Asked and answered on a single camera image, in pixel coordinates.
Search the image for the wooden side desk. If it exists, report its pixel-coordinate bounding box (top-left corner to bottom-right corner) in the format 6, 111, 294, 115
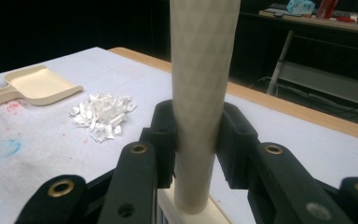
258, 8, 358, 35

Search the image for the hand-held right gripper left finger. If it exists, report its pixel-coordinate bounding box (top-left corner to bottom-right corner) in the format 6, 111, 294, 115
97, 99, 177, 224

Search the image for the black floor cable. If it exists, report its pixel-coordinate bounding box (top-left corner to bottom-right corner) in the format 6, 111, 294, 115
306, 92, 358, 119

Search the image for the cream cylindrical handle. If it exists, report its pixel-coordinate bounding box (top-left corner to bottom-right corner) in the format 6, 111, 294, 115
157, 0, 241, 224

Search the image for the red bottle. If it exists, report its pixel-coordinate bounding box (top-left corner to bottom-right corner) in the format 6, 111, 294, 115
316, 0, 339, 19

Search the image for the white metal stand leg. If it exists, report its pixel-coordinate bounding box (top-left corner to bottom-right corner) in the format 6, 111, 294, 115
266, 30, 295, 96

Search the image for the pile of white paper scraps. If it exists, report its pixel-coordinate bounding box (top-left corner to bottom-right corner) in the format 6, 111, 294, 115
69, 92, 138, 144

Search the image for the beige dustpan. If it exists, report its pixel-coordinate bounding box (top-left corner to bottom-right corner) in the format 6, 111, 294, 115
0, 64, 85, 112

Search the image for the light blue plastic bag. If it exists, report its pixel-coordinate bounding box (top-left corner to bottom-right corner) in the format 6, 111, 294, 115
286, 0, 316, 16

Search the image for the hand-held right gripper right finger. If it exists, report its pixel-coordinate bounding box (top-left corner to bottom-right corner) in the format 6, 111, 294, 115
215, 102, 352, 224

